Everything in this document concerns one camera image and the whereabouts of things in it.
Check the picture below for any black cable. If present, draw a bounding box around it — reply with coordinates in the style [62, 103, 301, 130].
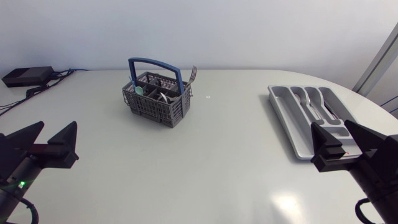
[0, 69, 76, 116]

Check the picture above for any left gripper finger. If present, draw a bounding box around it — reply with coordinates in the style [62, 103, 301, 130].
[0, 121, 45, 156]
[37, 121, 80, 169]

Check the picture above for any grey cutlery basket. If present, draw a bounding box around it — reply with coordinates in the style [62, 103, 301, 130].
[122, 57, 193, 129]

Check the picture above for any steel knife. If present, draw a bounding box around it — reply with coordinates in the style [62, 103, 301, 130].
[323, 101, 340, 121]

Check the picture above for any steel fork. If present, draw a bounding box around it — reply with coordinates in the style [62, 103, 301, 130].
[185, 65, 198, 88]
[309, 98, 326, 121]

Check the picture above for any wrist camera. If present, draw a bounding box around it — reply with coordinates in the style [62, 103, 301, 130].
[371, 146, 398, 191]
[0, 152, 20, 183]

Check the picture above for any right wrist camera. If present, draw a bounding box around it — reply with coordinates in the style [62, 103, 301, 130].
[371, 146, 398, 191]

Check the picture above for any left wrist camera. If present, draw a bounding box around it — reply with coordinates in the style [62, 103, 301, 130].
[0, 152, 20, 183]

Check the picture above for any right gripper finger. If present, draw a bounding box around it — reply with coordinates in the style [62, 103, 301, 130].
[345, 120, 398, 154]
[310, 121, 361, 173]

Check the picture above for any pale plastic spoon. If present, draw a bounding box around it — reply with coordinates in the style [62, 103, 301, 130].
[128, 76, 144, 96]

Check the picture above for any steel spoon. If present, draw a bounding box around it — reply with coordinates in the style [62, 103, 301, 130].
[158, 91, 182, 105]
[295, 92, 323, 121]

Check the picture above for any grey cutlery tray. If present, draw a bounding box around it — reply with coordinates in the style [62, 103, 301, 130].
[267, 85, 363, 161]

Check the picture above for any black power brick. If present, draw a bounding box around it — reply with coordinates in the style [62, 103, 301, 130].
[1, 66, 55, 88]

